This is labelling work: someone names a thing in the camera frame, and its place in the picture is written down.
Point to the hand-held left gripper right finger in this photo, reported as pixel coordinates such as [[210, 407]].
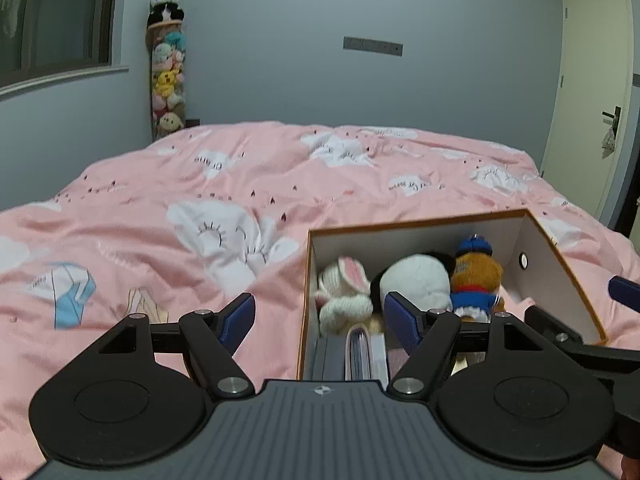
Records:
[[400, 322]]

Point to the pink zip case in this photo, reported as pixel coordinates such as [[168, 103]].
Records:
[[357, 355]]

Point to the white pink crochet bunny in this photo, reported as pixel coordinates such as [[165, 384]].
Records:
[[345, 305]]

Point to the pink printed blanket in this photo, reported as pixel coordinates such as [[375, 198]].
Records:
[[150, 185]]

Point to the cream door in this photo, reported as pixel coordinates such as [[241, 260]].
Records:
[[580, 85]]

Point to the window with grey frame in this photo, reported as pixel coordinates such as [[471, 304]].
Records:
[[60, 10]]

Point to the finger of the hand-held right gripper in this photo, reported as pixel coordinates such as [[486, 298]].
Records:
[[570, 337], [625, 291]]

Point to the panda plush toy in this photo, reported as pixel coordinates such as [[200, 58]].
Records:
[[167, 2]]

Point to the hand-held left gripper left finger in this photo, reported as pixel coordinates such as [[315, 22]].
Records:
[[239, 317]]

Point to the brown bear plush blue hat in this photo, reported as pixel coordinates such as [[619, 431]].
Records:
[[475, 275]]

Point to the orange cardboard box white inside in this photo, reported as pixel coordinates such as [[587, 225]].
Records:
[[550, 270]]

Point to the dark grey box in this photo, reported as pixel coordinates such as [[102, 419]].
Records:
[[330, 360]]

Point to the small hanging cloth charm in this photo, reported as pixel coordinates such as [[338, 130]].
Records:
[[609, 142]]

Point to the clear tube of plush toys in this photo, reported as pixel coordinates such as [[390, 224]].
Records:
[[167, 85]]

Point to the white plush black brown ears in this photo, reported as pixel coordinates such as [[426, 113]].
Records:
[[415, 275]]

